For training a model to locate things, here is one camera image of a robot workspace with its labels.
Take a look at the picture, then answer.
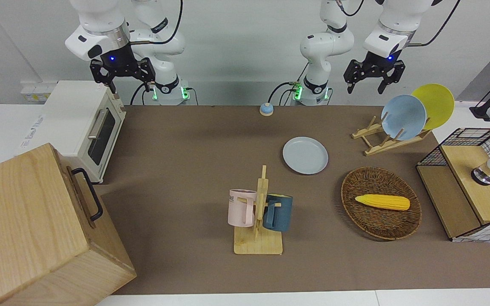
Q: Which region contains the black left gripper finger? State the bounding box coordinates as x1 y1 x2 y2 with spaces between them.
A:
378 61 406 95
343 59 363 94

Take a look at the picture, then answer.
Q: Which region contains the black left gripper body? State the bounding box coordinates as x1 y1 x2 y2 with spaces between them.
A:
357 51 399 77

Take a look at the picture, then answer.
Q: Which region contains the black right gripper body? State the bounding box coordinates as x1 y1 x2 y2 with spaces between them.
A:
100 50 142 79

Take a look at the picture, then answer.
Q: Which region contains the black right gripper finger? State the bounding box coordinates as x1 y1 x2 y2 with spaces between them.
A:
136 58 157 93
90 59 117 94

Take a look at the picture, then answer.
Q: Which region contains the gray round plate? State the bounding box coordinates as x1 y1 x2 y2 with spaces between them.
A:
282 136 329 175

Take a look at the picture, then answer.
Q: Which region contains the light blue plate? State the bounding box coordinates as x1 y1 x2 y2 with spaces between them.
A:
381 94 427 141

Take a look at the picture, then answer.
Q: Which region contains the yellow plate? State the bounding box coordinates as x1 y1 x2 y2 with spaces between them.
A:
411 83 455 130

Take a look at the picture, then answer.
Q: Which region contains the wooden plate rack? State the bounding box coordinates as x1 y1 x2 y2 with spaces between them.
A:
351 111 433 156

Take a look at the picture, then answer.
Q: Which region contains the white toaster oven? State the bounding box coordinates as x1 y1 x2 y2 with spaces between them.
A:
17 81 127 184

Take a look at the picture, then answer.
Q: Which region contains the brown table mat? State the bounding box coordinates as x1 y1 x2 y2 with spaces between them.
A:
96 105 490 295

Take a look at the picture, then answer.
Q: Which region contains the yellow corn cob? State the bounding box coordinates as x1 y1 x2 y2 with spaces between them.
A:
354 194 411 211

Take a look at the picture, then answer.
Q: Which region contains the brown wicker basket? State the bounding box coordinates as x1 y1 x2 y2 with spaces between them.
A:
341 166 422 241

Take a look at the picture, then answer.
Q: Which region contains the dark blue mug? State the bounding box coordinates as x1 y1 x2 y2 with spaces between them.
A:
263 194 293 232

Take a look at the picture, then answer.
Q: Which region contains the pink mug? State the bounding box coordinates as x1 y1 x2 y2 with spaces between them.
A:
228 189 257 227

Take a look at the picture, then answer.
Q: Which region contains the wooden box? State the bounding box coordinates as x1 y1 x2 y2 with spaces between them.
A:
0 143 137 306

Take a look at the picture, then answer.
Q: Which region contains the wooden mug stand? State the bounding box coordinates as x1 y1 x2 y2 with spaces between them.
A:
234 165 284 255

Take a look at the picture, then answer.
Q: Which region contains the black base cable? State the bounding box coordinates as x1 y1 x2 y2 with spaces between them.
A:
268 81 302 106
130 82 150 105

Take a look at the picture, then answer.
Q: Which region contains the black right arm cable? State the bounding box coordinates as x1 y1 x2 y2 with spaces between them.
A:
128 0 185 45

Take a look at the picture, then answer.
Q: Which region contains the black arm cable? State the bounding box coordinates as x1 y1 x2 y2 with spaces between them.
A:
409 0 461 47
128 0 185 45

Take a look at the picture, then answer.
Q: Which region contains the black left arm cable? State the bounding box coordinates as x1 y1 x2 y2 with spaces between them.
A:
409 0 461 47

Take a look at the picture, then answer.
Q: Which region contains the black box handle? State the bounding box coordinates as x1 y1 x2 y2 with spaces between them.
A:
71 168 104 221

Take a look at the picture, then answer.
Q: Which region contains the wire and wood shelf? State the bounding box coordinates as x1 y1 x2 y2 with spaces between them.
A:
416 127 490 243

